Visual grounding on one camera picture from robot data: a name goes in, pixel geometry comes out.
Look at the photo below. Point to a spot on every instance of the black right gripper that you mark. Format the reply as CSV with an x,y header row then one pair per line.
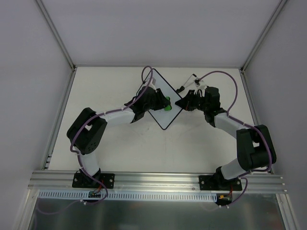
x,y
190,102

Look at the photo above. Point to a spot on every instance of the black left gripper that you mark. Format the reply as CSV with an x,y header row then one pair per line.
x,y
158,99

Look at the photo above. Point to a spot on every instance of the green bone-shaped eraser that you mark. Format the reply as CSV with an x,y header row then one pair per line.
x,y
169,106

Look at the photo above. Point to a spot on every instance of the small black-framed whiteboard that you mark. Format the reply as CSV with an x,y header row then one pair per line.
x,y
164,111

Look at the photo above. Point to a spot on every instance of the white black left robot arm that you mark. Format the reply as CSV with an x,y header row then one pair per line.
x,y
87,130

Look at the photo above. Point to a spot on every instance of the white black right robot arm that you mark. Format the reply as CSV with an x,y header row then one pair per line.
x,y
254,148

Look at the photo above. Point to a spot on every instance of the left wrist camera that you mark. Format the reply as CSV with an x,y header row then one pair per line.
x,y
150,82

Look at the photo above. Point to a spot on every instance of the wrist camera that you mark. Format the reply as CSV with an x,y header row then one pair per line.
x,y
150,82
193,80

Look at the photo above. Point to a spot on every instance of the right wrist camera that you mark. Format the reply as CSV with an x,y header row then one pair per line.
x,y
193,80

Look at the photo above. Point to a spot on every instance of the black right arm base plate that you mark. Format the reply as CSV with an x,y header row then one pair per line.
x,y
211,183

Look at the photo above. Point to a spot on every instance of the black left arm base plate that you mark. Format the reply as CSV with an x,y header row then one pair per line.
x,y
81,180

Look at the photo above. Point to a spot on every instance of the white slotted cable duct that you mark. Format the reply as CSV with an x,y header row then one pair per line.
x,y
128,195

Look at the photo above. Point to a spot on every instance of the right aluminium corner post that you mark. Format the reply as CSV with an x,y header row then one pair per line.
x,y
268,26

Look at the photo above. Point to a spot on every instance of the aluminium corner post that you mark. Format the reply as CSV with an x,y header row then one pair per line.
x,y
268,26
40,4

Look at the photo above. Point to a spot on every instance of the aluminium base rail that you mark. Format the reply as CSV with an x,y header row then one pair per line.
x,y
156,182

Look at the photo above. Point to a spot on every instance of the left aluminium corner post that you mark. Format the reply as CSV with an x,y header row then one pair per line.
x,y
40,4

